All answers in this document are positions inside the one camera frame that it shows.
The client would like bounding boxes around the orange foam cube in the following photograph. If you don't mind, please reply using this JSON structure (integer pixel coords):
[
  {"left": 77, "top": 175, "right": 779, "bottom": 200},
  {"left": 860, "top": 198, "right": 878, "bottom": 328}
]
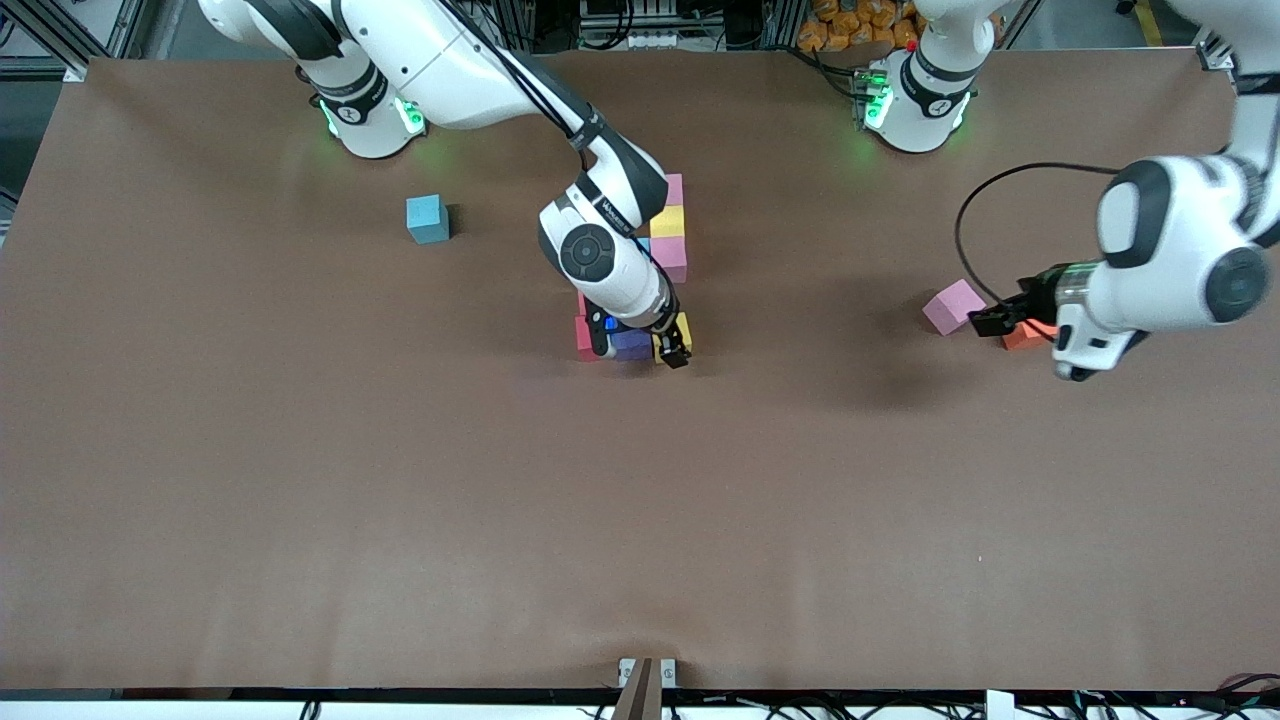
[{"left": 1000, "top": 318, "right": 1061, "bottom": 351}]

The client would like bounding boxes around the cyan foam cube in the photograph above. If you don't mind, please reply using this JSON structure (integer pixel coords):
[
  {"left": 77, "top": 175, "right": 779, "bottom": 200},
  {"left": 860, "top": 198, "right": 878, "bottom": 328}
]
[{"left": 405, "top": 194, "right": 451, "bottom": 246}]

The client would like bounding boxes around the grey electronics box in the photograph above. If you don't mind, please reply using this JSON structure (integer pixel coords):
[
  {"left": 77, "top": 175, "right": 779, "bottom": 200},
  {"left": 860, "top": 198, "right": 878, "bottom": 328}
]
[{"left": 578, "top": 0, "right": 683, "bottom": 51}]

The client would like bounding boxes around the bag of orange items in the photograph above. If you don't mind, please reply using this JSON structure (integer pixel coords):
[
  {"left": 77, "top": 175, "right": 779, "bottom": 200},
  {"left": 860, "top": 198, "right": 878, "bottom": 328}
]
[{"left": 797, "top": 0, "right": 923, "bottom": 54}]

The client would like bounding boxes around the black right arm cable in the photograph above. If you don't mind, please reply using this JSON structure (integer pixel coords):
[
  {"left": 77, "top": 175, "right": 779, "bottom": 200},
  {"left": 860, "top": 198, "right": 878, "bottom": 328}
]
[{"left": 440, "top": 0, "right": 681, "bottom": 311}]

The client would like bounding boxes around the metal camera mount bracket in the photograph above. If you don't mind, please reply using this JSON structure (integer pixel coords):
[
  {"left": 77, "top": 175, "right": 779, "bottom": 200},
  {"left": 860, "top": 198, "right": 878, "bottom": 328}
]
[{"left": 612, "top": 657, "right": 678, "bottom": 720}]

